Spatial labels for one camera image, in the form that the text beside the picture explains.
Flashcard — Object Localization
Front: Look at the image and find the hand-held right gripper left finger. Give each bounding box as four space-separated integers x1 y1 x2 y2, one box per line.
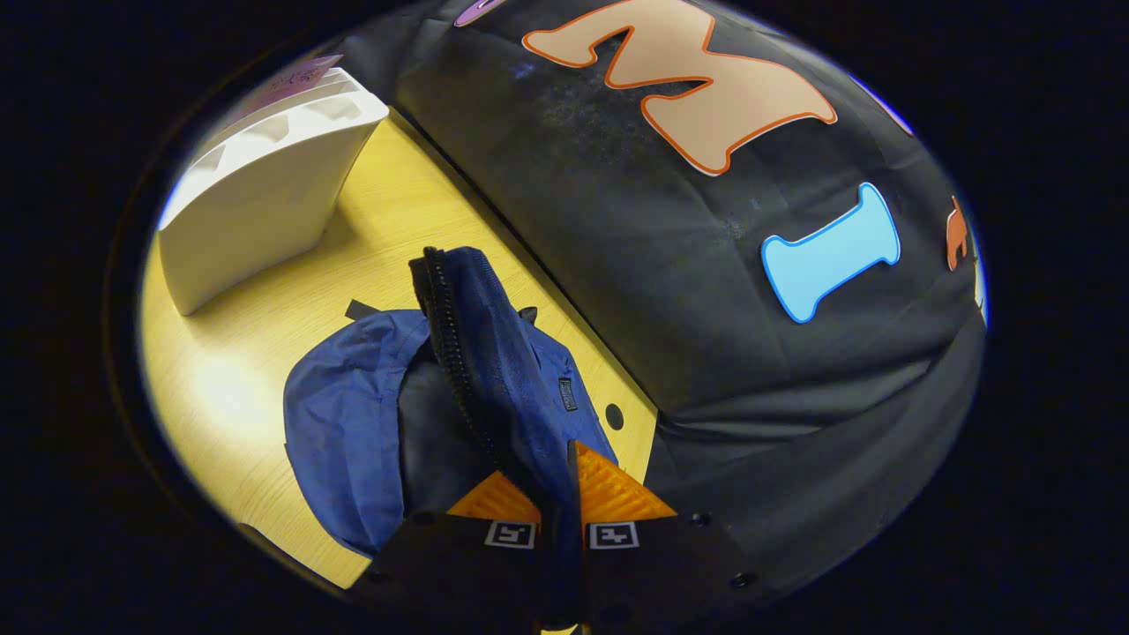
348 470 565 631

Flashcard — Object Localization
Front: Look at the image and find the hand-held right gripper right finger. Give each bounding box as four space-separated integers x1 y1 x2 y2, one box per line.
569 441 768 631

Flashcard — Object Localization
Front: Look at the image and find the white plastic bookshelf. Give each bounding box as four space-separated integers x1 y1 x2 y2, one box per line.
157 66 390 317

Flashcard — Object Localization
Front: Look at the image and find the black backdrop cloth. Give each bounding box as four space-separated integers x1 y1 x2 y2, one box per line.
340 0 989 601

